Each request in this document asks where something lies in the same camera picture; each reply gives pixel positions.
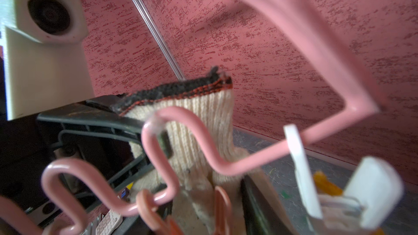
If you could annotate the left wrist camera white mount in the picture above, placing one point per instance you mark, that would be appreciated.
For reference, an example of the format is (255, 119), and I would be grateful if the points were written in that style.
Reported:
(44, 62)

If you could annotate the pink clothespin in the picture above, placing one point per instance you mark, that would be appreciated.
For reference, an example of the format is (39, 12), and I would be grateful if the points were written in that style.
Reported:
(182, 220)

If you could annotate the pink clip hanger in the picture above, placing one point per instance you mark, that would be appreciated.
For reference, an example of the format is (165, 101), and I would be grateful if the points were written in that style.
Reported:
(273, 83)

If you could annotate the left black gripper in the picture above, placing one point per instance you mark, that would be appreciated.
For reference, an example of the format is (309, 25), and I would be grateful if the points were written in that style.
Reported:
(86, 131)

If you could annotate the white calculator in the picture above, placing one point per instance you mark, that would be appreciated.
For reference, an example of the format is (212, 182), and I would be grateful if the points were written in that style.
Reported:
(104, 224)

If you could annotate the black cuff white glove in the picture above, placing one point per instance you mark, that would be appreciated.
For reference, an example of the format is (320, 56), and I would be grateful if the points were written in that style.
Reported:
(197, 116)

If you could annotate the white clothespin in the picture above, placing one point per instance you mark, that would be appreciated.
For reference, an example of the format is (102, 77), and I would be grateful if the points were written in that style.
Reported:
(370, 195)

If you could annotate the yellow cuff white glove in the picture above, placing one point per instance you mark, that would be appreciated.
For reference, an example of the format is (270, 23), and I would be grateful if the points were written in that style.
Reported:
(325, 186)

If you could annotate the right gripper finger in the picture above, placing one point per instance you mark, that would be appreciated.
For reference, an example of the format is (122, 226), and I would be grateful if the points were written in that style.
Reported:
(259, 216)

